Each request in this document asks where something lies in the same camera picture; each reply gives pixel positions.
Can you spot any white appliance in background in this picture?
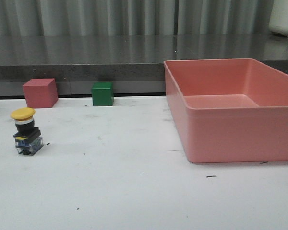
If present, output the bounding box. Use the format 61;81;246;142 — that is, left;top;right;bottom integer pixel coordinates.
268;0;288;37

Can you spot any green cube block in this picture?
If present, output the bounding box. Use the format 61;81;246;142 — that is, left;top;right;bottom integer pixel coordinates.
91;82;114;106

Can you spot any pink plastic bin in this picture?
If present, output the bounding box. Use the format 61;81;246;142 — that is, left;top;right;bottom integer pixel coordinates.
164;58;288;163

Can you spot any dark grey counter shelf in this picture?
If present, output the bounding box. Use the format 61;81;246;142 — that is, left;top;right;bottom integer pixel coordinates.
0;34;288;98

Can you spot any yellow push button switch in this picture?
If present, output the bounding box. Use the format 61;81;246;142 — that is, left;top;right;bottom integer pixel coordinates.
10;107;43;156

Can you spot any pink cube block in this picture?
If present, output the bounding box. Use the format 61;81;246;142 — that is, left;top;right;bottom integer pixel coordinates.
23;78;58;108

